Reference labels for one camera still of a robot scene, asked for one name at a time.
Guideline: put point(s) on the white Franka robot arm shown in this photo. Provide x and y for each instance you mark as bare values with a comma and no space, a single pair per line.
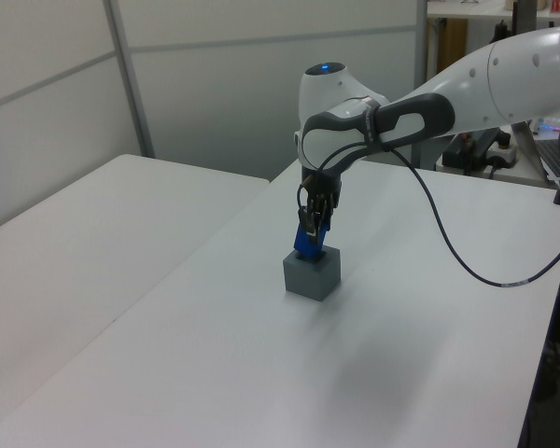
518,79

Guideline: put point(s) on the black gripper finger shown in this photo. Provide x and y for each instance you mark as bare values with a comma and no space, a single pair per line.
304,219
327,214

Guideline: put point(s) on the brown cardboard panel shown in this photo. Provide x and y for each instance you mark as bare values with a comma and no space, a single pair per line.
452,44

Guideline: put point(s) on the black power strip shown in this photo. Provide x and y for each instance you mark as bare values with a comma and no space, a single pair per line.
464,154

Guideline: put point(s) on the blue block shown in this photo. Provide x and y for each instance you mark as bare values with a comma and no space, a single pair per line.
303,245

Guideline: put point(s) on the white emergency stop box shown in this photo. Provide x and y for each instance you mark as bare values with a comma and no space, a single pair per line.
504,149

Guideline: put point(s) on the grey laptop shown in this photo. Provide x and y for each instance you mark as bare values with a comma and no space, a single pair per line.
529,149

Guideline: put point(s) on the grey hollow cuboid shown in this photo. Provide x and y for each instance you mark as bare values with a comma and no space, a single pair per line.
308,280

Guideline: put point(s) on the grey partition post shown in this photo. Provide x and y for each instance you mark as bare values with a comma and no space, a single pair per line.
130,79
422,56

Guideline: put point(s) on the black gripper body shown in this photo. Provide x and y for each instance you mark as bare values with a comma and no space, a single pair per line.
324,186

